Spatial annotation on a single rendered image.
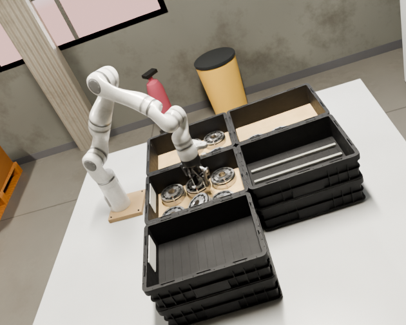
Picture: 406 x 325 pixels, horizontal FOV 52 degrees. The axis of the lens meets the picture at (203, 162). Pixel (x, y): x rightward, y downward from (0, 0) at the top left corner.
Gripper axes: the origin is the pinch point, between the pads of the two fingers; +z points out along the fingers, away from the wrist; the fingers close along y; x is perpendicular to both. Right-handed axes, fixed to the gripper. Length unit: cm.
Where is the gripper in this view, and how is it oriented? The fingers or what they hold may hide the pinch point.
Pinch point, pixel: (200, 182)
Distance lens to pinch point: 167.3
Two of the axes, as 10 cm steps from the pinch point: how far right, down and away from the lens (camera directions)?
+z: 3.2, 7.6, 5.7
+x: 5.9, -6.3, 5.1
